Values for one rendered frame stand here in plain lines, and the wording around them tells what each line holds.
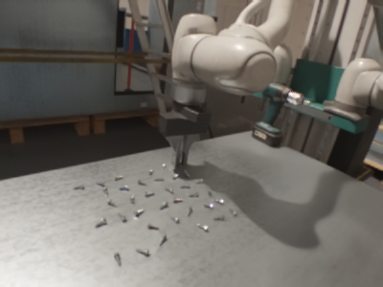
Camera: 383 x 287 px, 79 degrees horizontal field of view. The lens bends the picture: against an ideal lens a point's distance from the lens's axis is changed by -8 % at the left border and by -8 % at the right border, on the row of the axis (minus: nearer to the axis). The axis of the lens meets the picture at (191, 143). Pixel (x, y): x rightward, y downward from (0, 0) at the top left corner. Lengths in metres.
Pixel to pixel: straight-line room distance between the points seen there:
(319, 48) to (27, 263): 1.63
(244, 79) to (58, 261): 0.43
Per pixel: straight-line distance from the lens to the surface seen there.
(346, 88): 1.35
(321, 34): 1.67
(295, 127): 1.74
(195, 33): 0.59
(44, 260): 0.48
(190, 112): 0.60
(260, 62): 0.45
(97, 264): 0.46
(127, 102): 2.70
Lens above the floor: 1.01
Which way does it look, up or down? 24 degrees down
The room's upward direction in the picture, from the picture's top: 9 degrees clockwise
